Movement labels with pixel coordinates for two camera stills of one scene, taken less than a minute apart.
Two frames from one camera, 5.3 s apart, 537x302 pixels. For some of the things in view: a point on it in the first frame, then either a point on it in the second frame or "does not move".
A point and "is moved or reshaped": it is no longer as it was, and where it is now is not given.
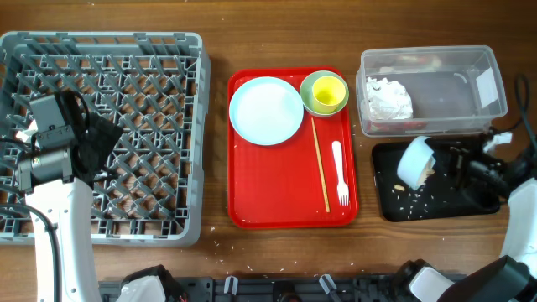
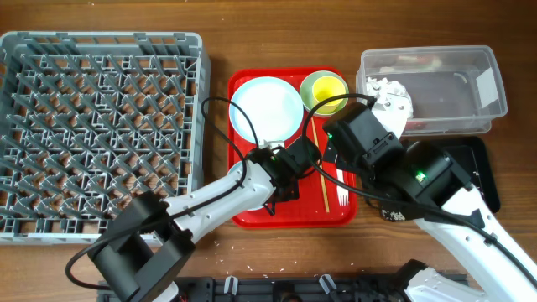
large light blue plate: [266, 111] does not move
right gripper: [448, 161] -> [331, 154]
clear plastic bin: [453, 89] does not move
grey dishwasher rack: [157, 86] does not move
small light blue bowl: [416, 163] is moved or reshaped
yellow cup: [327, 92] does not move
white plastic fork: [342, 189] does not move
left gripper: [106, 133] -> [295, 195]
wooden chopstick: [320, 166] does not move
